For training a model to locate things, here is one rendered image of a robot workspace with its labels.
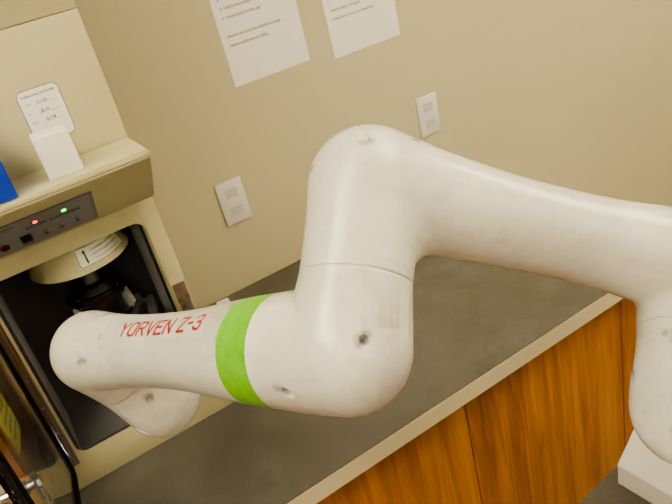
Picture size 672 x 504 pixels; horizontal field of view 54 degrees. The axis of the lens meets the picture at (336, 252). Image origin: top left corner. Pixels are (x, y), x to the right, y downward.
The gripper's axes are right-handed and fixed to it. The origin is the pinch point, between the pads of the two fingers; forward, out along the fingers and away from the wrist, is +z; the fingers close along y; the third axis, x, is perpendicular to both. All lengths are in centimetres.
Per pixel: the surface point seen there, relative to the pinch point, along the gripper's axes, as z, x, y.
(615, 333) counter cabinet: -37, 41, -93
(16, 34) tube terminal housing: -10, -50, -4
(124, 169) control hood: -21.1, -29.3, -9.6
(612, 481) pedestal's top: -71, 26, -50
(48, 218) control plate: -17.7, -25.7, 2.6
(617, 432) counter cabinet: -38, 71, -92
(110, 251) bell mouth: -7.4, -12.9, -4.3
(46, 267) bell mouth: -5.5, -14.2, 5.9
